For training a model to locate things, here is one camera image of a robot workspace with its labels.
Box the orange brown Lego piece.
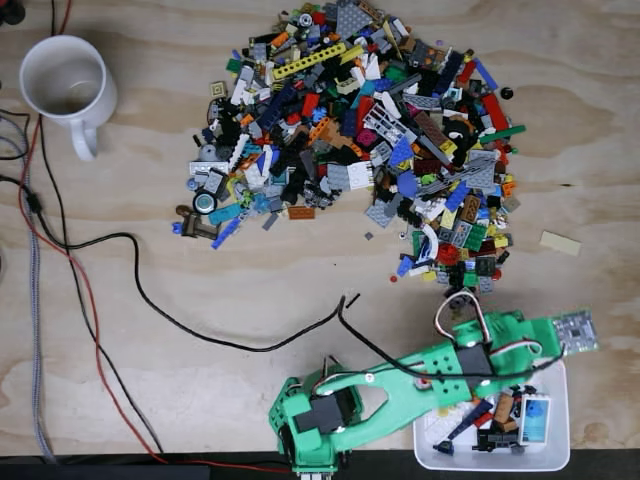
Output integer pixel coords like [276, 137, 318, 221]
[494, 394, 516, 426]

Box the light blue printed Lego brick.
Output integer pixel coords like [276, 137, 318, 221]
[519, 397, 554, 446]

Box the dark blue Lego plate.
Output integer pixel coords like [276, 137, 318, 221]
[452, 399, 494, 436]

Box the white plastic bin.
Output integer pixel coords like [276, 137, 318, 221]
[412, 357, 571, 472]

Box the white curved printed Lego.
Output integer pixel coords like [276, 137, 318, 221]
[412, 224, 440, 264]

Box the long green Lego plate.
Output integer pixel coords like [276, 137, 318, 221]
[478, 124, 527, 144]

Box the blue Lego wedge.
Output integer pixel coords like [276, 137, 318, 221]
[388, 142, 414, 169]

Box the white square Lego plate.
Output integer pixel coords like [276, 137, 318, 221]
[346, 160, 374, 191]

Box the red Lego brick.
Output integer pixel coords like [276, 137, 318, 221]
[480, 93, 511, 129]

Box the brown Lego plate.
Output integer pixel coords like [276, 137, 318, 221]
[414, 110, 449, 146]

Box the light grey Lego lattice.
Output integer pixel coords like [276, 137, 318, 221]
[364, 104, 419, 146]

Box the teal Lego plate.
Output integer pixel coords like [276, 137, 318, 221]
[207, 203, 241, 226]

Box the black Lego wheel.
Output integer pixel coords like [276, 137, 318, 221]
[192, 190, 220, 216]

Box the yellow Lego technic beam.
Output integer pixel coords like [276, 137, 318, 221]
[272, 42, 349, 81]

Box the large grey Lego wedge plate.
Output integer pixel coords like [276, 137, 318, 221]
[334, 0, 376, 39]

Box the white mug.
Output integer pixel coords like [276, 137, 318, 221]
[18, 33, 119, 162]

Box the black object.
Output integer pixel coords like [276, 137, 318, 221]
[0, 0, 26, 26]

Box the white servo cable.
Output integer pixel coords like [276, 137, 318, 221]
[433, 291, 494, 351]

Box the camera circuit board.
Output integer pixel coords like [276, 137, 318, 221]
[551, 308, 600, 357]

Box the long black cable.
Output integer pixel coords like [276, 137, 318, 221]
[0, 172, 501, 381]

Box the red cable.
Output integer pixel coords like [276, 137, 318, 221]
[17, 0, 294, 474]

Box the thin black cable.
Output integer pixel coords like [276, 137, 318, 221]
[37, 0, 166, 456]

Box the grey braided cable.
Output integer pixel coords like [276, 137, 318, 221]
[0, 107, 56, 464]

